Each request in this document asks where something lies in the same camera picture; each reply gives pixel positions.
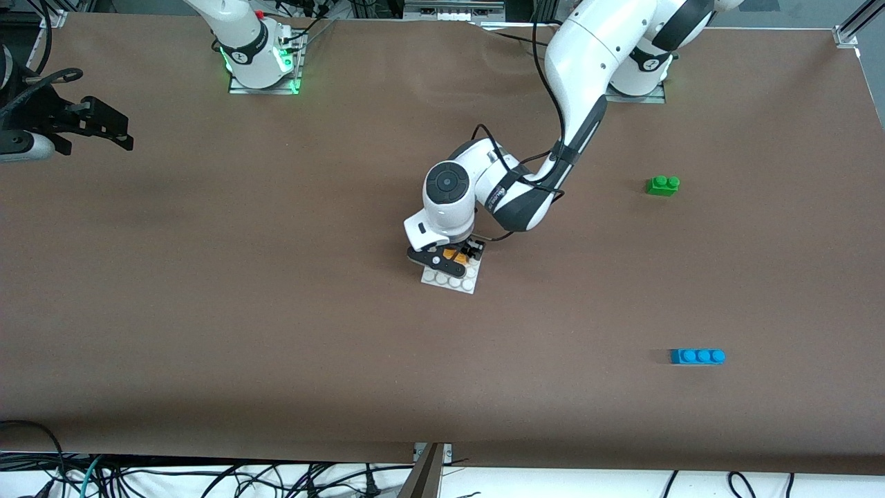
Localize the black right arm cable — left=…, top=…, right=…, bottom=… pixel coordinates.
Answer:
left=0, top=68, right=85, bottom=122

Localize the teal floor cable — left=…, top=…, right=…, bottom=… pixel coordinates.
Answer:
left=78, top=454, right=106, bottom=498

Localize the white studded base plate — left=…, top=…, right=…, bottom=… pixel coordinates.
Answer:
left=420, top=242, right=485, bottom=295

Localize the long black table cable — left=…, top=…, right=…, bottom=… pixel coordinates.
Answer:
left=484, top=28, right=555, bottom=49

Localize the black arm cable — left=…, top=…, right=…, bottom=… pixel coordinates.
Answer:
left=0, top=68, right=85, bottom=122
left=470, top=0, right=609, bottom=244

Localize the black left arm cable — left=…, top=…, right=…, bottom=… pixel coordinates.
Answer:
left=470, top=0, right=609, bottom=244

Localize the black looped floor cable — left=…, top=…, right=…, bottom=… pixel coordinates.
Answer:
left=0, top=419, right=68, bottom=498

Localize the aluminium profile bar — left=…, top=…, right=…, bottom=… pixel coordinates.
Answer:
left=398, top=443, right=454, bottom=498

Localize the grey aluminium frame piece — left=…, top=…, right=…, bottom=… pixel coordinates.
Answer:
left=403, top=0, right=505, bottom=23

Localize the blue three-stud block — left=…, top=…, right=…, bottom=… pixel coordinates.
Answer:
left=670, top=348, right=726, bottom=366

